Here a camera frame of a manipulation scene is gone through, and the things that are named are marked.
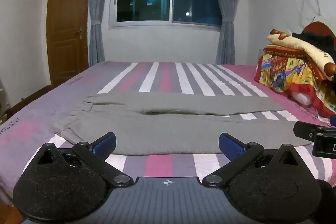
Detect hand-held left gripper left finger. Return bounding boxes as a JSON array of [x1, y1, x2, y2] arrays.
[[35, 132, 134, 188]]

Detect brown wooden door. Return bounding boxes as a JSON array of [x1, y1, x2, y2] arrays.
[[47, 0, 91, 88]]

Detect striped pink bed sheet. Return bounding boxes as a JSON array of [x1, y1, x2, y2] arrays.
[[0, 61, 336, 203]]

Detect dark cloth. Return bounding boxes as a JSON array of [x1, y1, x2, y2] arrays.
[[291, 32, 336, 56]]

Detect yellow patterned blanket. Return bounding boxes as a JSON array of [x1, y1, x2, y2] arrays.
[[267, 29, 336, 81]]

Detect grey pants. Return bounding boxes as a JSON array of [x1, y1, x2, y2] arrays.
[[53, 92, 313, 156]]

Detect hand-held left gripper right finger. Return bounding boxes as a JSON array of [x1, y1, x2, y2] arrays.
[[202, 133, 303, 188]]

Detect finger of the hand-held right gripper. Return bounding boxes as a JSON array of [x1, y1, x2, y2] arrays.
[[293, 121, 324, 141]]

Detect grey curtain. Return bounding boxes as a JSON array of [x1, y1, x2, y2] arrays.
[[208, 0, 248, 65], [88, 0, 119, 67]]

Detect colourful red-edged blanket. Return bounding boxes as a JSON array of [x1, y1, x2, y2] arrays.
[[254, 46, 336, 117]]

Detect wooden headboard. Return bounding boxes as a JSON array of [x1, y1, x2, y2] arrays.
[[301, 22, 336, 39]]

